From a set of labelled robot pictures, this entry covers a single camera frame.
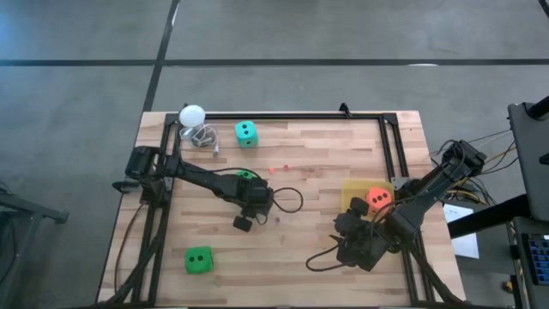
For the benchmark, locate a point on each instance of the large teal foam die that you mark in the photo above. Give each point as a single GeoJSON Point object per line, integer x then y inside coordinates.
{"type": "Point", "coordinates": [246, 134]}

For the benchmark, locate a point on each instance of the yellow translucent plastic tray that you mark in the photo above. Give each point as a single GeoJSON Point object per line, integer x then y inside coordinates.
{"type": "Point", "coordinates": [354, 193]}

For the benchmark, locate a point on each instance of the white paper sheet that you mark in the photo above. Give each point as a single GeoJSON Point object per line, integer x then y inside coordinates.
{"type": "Point", "coordinates": [467, 248]}

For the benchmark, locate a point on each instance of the black keyboard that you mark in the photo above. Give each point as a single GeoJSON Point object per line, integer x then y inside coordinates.
{"type": "Point", "coordinates": [539, 259]}

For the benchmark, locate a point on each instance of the grey metal rack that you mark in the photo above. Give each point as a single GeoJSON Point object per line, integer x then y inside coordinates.
{"type": "Point", "coordinates": [25, 214]}

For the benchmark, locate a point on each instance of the small yellow object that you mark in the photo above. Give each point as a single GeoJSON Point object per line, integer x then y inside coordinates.
{"type": "Point", "coordinates": [508, 286]}

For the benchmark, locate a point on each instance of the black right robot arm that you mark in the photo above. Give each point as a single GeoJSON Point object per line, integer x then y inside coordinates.
{"type": "Point", "coordinates": [429, 189]}

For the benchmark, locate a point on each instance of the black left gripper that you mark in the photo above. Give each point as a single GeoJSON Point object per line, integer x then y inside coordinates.
{"type": "Point", "coordinates": [257, 199]}

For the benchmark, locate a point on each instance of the large green foam die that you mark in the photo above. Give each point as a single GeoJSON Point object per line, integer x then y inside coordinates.
{"type": "Point", "coordinates": [246, 173]}
{"type": "Point", "coordinates": [199, 260]}

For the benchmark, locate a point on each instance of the black frame clamp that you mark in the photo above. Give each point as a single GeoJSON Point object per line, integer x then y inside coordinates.
{"type": "Point", "coordinates": [343, 109]}

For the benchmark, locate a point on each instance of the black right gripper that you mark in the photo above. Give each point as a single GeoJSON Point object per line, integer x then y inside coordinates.
{"type": "Point", "coordinates": [362, 244]}

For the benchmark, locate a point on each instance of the black metal table frame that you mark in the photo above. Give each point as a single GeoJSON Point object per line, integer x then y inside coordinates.
{"type": "Point", "coordinates": [279, 116]}

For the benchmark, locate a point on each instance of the white mushroom lamp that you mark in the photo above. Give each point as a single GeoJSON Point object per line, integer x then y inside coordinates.
{"type": "Point", "coordinates": [191, 116]}

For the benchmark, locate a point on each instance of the large orange foam die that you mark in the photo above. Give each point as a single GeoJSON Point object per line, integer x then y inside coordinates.
{"type": "Point", "coordinates": [379, 197]}

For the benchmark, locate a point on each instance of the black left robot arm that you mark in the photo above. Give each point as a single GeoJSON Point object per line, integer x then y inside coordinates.
{"type": "Point", "coordinates": [206, 180]}

